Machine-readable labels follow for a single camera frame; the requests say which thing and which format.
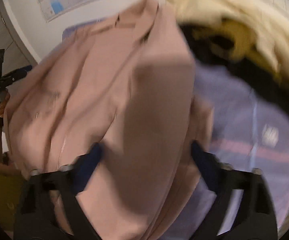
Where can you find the white sheet label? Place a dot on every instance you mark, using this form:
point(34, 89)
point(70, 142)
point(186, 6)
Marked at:
point(270, 136)

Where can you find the black garment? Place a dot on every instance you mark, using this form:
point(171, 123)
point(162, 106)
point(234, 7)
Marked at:
point(260, 80)

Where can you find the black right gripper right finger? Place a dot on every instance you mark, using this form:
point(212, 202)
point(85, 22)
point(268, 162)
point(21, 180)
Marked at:
point(243, 207)

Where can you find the olive green garment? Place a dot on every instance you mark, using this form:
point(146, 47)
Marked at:
point(233, 41)

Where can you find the pink zip jacket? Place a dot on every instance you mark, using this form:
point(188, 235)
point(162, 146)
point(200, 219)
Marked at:
point(63, 102)

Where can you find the cream yellow garment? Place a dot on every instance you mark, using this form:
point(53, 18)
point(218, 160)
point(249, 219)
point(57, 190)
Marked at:
point(272, 33)

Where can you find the grey wardrobe door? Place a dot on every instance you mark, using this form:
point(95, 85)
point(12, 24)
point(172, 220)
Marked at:
point(16, 54)

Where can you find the purple plaid bed sheet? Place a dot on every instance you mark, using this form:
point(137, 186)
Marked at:
point(247, 142)

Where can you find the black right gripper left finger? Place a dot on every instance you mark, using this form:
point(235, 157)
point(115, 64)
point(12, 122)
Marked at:
point(35, 217)

